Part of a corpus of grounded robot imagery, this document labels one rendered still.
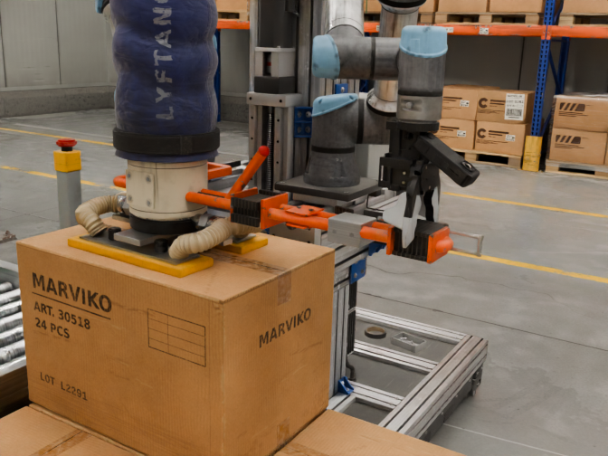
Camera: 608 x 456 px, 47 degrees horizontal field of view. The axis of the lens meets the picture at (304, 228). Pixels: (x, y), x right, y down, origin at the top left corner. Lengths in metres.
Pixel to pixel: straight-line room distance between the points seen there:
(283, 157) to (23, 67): 10.91
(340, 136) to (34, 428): 1.00
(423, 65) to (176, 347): 0.70
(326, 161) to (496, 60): 8.19
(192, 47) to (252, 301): 0.52
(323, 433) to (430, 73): 0.87
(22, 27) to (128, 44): 11.34
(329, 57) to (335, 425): 0.86
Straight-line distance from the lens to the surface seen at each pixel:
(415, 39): 1.16
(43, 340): 1.71
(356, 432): 1.66
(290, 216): 1.32
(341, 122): 1.79
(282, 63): 1.99
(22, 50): 12.75
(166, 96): 1.43
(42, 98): 12.83
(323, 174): 1.80
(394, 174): 1.19
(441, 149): 1.17
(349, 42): 1.26
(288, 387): 1.54
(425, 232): 1.18
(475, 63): 9.99
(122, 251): 1.49
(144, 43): 1.43
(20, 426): 1.75
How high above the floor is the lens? 1.41
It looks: 15 degrees down
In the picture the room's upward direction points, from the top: 2 degrees clockwise
